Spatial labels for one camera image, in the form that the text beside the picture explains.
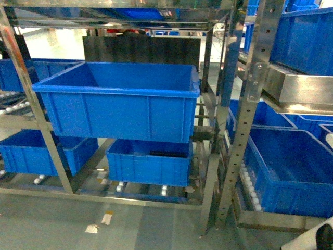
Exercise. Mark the large blue shelf bin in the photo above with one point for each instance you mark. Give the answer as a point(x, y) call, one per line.
point(133, 101)

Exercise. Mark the upper left blue bin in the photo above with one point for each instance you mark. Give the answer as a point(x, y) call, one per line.
point(44, 68)

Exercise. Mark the lower right blue bin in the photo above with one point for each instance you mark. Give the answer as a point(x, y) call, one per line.
point(291, 172)

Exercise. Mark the upper right blue bin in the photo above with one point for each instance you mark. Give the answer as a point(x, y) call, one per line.
point(304, 41)

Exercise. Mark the lower middle blue bin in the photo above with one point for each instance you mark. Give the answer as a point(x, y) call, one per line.
point(149, 162)

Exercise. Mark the lower left blue bin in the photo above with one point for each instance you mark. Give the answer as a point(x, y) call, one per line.
point(26, 152)

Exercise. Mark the black back panel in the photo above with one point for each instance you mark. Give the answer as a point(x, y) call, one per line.
point(183, 51)

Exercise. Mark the stainless steel rack post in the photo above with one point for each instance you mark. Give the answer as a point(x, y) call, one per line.
point(257, 64)

